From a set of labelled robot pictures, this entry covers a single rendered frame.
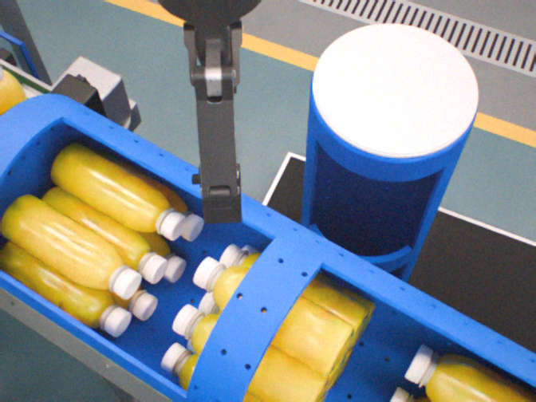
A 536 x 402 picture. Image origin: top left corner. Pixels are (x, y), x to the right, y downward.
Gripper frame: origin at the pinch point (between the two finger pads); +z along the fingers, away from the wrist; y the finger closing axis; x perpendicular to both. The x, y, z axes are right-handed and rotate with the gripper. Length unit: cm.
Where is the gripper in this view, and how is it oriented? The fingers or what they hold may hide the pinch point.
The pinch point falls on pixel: (221, 143)
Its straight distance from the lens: 61.8
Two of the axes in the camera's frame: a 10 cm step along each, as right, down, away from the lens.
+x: 10.0, -0.4, 0.4
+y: 0.5, 8.3, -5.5
